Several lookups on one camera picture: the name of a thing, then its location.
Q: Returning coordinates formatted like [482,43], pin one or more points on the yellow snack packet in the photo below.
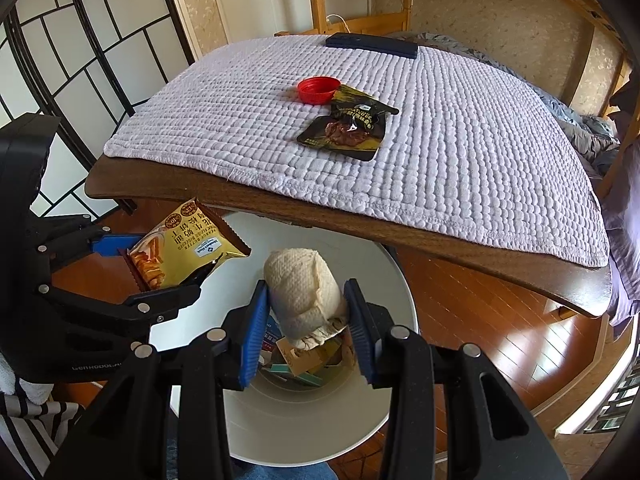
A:
[175,250]

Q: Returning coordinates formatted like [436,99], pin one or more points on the black and white striped cloth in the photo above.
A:
[30,435]

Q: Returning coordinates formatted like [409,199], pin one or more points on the white quilted mat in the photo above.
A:
[450,135]

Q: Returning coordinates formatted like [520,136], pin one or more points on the purple cloth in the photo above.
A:
[622,240]

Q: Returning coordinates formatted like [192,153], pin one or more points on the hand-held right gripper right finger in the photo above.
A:
[357,330]

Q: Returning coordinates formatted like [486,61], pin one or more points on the white round bin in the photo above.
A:
[300,425]

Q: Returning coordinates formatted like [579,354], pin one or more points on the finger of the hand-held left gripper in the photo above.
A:
[160,302]
[110,245]

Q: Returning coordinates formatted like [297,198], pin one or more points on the black and gold snack packet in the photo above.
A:
[350,130]

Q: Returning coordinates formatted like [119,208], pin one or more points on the wooden table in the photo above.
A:
[350,220]

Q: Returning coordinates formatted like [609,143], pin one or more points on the black flat case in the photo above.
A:
[372,46]

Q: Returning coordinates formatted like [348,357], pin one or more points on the paper towel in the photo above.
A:
[300,290]

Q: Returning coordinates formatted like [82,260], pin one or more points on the red plastic cap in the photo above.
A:
[317,90]

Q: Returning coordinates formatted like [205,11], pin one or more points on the blue and white medicine box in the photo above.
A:
[270,342]

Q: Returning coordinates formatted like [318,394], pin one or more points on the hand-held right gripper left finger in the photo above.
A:
[252,330]

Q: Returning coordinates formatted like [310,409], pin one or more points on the black framed folding screen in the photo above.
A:
[75,60]

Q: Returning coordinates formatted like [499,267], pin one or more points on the brown cardboard box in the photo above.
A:
[300,360]

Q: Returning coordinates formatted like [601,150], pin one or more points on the grey blue bedding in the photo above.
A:
[585,135]

